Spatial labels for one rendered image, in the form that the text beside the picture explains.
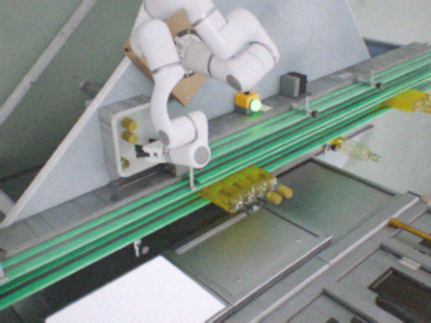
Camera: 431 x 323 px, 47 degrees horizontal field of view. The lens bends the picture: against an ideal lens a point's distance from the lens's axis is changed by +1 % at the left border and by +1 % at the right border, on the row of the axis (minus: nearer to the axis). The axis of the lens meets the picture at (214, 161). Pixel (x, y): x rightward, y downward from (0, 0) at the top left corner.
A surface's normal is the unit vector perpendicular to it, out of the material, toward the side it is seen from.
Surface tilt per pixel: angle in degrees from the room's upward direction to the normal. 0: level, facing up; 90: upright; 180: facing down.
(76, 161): 0
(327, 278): 90
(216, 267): 90
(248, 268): 91
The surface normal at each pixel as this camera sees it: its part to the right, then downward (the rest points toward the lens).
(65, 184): 0.67, 0.34
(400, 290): -0.02, -0.88
